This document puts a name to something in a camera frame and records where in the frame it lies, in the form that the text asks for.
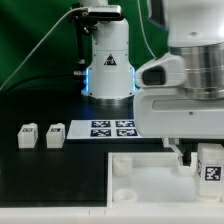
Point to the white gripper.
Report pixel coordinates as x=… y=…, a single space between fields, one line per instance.
x=167 y=113

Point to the white square tabletop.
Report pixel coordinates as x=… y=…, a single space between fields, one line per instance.
x=144 y=179

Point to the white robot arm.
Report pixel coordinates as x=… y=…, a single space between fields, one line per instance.
x=195 y=33

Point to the marker sheet with tags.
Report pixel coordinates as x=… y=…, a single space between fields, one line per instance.
x=102 y=129

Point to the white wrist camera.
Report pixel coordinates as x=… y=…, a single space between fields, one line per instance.
x=166 y=71

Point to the black camera stand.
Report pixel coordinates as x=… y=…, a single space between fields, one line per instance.
x=77 y=19

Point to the grey camera on stand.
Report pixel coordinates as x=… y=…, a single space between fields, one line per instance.
x=105 y=11

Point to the white front rail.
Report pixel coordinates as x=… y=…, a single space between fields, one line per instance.
x=162 y=215

